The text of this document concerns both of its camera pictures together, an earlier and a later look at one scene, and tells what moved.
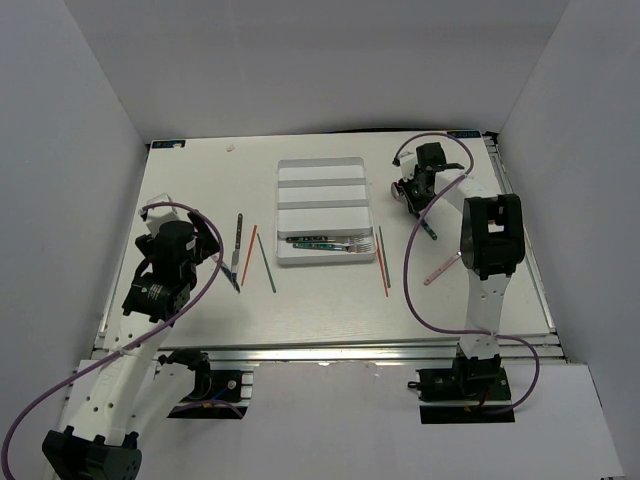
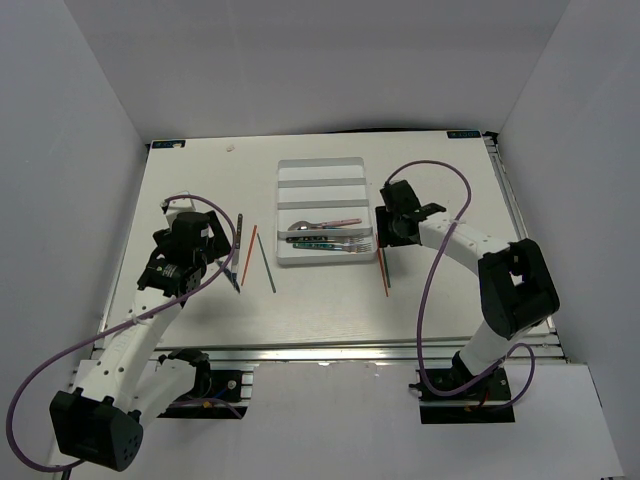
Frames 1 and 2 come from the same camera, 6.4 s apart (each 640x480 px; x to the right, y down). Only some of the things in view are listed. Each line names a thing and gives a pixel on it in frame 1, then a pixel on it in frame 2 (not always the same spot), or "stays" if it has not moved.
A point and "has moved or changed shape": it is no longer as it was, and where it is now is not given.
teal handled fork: (355, 247) stays
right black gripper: (406, 188) → (383, 234)
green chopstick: (384, 256) stays
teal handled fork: (326, 239) stays
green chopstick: (266, 262) stays
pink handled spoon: (445, 266) → (302, 225)
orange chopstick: (384, 278) stays
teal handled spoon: (402, 198) has moved or changed shape
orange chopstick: (249, 253) stays
